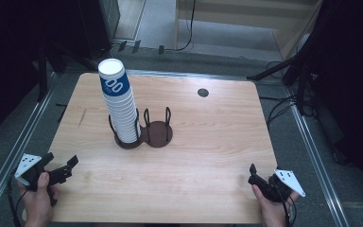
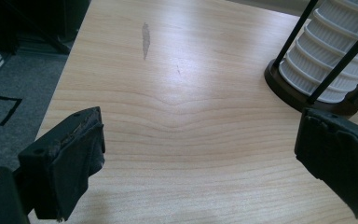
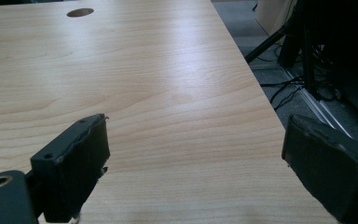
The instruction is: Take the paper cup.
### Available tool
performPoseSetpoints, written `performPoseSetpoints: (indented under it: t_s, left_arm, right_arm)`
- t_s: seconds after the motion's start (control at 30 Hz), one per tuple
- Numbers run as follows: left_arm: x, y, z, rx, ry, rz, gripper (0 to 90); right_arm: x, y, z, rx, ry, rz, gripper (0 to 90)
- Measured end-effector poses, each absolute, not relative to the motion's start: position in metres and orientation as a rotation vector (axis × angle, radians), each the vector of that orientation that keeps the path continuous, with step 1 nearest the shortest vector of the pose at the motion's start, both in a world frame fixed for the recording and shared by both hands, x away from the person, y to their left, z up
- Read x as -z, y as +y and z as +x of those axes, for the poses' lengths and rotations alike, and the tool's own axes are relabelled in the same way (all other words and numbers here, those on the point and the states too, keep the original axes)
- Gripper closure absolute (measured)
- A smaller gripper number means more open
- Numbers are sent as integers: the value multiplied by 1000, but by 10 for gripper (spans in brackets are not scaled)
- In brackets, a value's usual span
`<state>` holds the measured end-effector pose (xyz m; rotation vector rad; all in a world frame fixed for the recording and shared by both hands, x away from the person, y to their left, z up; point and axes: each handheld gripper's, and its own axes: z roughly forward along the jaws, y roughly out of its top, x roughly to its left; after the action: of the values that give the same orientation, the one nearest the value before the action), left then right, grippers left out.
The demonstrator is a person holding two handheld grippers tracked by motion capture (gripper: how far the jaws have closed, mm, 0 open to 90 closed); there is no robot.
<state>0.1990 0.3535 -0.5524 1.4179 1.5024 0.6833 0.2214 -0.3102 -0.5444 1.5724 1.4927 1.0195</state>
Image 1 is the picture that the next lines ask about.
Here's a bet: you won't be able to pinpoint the stack of blue white cups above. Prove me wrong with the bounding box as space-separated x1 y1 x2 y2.
97 58 142 145

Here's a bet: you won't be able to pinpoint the dark teal cabinet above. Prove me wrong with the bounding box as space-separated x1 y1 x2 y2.
75 0 121 61

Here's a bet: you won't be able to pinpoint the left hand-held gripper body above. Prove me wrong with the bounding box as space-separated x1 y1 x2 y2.
14 153 58 207

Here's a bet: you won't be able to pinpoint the black metal stand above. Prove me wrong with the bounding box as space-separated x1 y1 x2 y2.
247 53 310 116
37 37 99 102

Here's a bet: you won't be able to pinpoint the black power cable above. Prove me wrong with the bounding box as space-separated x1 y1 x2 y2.
173 0 197 52

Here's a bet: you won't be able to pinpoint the black floor cables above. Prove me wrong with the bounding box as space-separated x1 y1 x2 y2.
259 61 301 129

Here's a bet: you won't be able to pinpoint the black curtain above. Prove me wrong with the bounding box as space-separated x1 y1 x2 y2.
0 0 86 145
296 0 363 193

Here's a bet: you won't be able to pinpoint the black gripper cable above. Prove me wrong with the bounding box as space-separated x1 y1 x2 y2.
8 176 29 227
272 183 298 227

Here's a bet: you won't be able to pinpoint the dark brown cup holder rack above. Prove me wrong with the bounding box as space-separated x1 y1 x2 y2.
108 106 174 150

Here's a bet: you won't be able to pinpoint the person's right hand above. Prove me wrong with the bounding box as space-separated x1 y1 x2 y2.
252 184 301 227

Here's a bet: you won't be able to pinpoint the beige partition panel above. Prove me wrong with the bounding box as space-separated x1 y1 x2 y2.
174 0 324 61

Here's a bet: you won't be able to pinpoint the person's left hand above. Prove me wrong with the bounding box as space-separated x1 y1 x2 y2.
18 172 60 227

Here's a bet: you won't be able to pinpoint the metal floor rail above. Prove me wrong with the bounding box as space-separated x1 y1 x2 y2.
287 102 353 227
0 72 60 218

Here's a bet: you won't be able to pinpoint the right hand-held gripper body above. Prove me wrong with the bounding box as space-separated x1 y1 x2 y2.
259 169 306 203

